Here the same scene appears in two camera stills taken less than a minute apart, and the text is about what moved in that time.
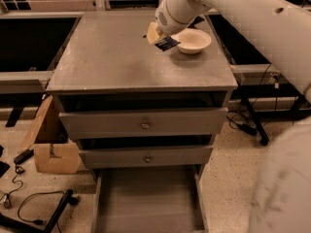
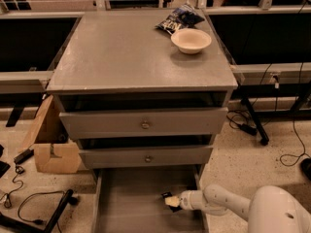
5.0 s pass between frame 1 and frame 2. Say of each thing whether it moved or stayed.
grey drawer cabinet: stayed
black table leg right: stayed
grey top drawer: stayed
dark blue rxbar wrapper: moved
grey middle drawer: stayed
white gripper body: moved
